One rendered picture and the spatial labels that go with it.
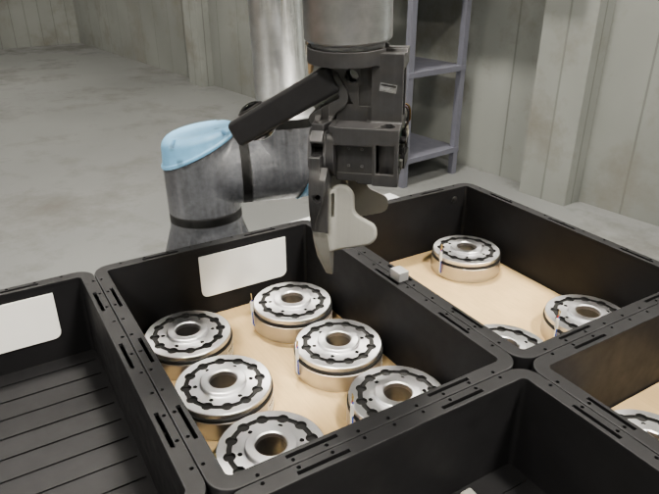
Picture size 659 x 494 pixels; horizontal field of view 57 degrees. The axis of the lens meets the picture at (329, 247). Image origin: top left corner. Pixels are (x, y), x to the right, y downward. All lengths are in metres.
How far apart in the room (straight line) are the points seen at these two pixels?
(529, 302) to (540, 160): 2.80
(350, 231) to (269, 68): 0.44
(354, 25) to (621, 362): 0.43
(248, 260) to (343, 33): 0.41
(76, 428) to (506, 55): 3.50
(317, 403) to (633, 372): 0.34
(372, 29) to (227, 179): 0.48
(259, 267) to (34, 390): 0.31
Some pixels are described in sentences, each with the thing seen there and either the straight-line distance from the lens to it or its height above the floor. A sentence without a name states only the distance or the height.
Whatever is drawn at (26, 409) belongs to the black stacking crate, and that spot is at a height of 0.83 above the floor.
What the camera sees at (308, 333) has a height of 0.86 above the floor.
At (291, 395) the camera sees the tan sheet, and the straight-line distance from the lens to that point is 0.69.
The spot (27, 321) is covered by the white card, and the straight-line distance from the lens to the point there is 0.78.
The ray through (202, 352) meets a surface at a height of 0.86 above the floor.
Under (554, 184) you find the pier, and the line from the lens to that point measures 3.65.
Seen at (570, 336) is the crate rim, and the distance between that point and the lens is 0.65.
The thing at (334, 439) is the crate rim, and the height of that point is 0.93.
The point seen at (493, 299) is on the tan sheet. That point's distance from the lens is 0.89.
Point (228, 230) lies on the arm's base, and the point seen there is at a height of 0.87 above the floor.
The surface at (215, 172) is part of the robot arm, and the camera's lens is 0.93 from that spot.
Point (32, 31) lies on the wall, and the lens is 10.83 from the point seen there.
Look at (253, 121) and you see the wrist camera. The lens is 0.57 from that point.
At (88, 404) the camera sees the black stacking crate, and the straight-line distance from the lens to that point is 0.73.
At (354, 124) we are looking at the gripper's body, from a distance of 0.54.
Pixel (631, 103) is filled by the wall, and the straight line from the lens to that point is 3.53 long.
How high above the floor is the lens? 1.27
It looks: 26 degrees down
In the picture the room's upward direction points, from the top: straight up
